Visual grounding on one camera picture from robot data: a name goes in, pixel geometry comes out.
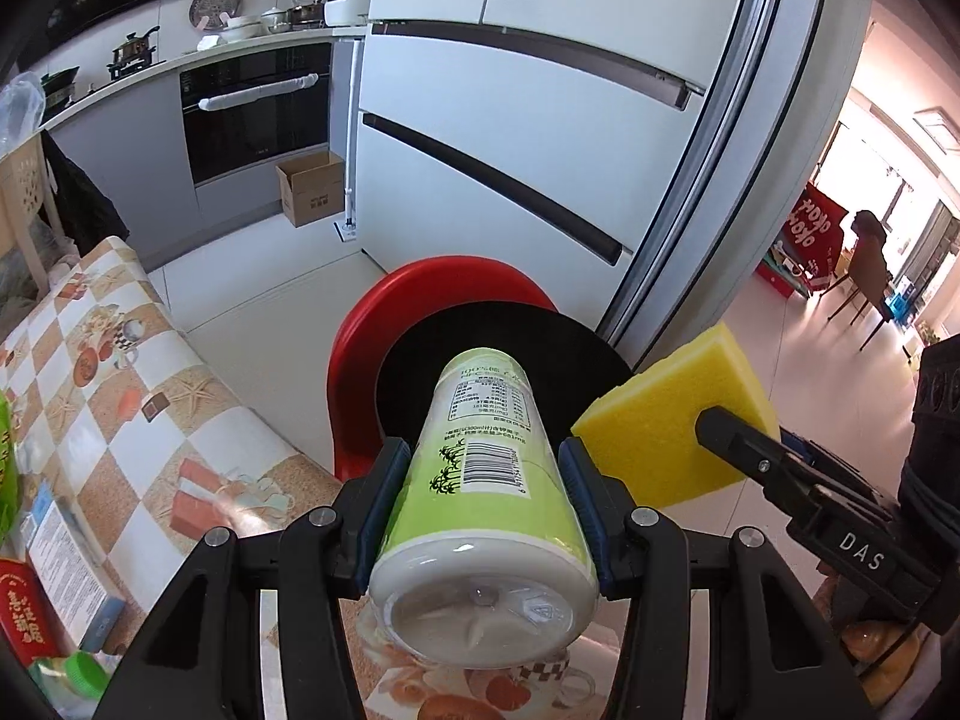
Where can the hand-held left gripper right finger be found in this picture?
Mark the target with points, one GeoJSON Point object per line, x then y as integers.
{"type": "Point", "coordinates": [583, 506]}

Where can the ceiling air vent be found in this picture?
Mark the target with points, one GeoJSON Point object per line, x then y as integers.
{"type": "Point", "coordinates": [937, 127]}

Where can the black built-in oven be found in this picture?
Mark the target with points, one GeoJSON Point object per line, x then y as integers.
{"type": "Point", "coordinates": [255, 127]}

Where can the black wok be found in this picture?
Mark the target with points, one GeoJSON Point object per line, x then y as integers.
{"type": "Point", "coordinates": [60, 81]}

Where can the sliding door frame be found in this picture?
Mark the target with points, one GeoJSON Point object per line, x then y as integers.
{"type": "Point", "coordinates": [787, 127]}

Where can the grey kitchen counter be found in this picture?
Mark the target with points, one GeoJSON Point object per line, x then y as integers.
{"type": "Point", "coordinates": [150, 165]}

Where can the white refrigerator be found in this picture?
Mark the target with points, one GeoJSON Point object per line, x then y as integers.
{"type": "Point", "coordinates": [525, 90]}

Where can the green label plastic bottle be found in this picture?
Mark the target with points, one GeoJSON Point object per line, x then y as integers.
{"type": "Point", "coordinates": [480, 525]}

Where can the red plastic chair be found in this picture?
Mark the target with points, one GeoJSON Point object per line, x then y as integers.
{"type": "Point", "coordinates": [420, 292]}

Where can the black cloth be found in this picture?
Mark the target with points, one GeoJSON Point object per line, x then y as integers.
{"type": "Point", "coordinates": [79, 202]}

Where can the red gold printed packet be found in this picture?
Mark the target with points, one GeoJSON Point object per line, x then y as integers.
{"type": "Point", "coordinates": [22, 611]}

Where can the red printed bag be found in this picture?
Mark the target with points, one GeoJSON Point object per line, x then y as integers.
{"type": "Point", "coordinates": [814, 221]}

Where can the beige plastic chair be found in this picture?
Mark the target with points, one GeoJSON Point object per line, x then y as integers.
{"type": "Point", "coordinates": [22, 187]}

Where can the white floor mop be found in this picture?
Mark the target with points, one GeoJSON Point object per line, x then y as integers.
{"type": "Point", "coordinates": [349, 127]}

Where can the light patterned plate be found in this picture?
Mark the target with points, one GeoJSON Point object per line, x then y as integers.
{"type": "Point", "coordinates": [215, 4]}

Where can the white printed carton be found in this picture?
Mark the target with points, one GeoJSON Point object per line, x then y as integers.
{"type": "Point", "coordinates": [67, 555]}

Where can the brown dining chair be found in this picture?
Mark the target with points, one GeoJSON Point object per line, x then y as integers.
{"type": "Point", "coordinates": [870, 255]}

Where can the yellow sponge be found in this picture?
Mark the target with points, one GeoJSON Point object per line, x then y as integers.
{"type": "Point", "coordinates": [660, 420]}

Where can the black trash bin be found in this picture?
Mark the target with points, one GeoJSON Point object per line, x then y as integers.
{"type": "Point", "coordinates": [540, 345]}

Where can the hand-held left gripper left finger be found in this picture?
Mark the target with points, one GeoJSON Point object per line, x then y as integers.
{"type": "Point", "coordinates": [379, 499]}

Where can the cardboard box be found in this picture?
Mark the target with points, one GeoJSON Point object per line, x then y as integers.
{"type": "Point", "coordinates": [311, 191]}

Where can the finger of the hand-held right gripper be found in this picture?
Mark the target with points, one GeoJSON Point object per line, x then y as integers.
{"type": "Point", "coordinates": [832, 469]}
{"type": "Point", "coordinates": [750, 454]}

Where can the checkered printed tablecloth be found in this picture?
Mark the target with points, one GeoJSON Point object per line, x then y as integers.
{"type": "Point", "coordinates": [172, 420]}

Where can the white rice cooker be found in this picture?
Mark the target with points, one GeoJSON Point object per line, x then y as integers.
{"type": "Point", "coordinates": [346, 6]}

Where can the green capped small bottle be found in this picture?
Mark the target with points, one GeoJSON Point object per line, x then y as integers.
{"type": "Point", "coordinates": [82, 675]}

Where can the dark cooking pot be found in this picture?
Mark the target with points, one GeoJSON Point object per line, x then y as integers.
{"type": "Point", "coordinates": [135, 51]}

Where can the clear plastic bag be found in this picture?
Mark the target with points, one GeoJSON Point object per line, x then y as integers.
{"type": "Point", "coordinates": [19, 105]}

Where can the green snack bag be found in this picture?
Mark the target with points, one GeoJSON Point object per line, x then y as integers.
{"type": "Point", "coordinates": [6, 457]}

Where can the steel pot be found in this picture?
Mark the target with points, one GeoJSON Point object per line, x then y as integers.
{"type": "Point", "coordinates": [306, 16]}

